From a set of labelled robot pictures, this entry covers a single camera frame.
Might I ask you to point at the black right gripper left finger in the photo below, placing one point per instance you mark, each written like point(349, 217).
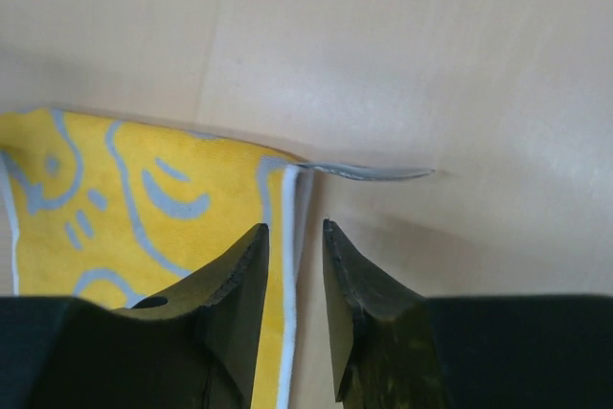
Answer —
point(191, 345)

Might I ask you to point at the yellow grey duck towel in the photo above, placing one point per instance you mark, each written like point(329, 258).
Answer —
point(112, 211)

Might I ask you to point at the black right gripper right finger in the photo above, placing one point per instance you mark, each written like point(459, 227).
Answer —
point(393, 348)

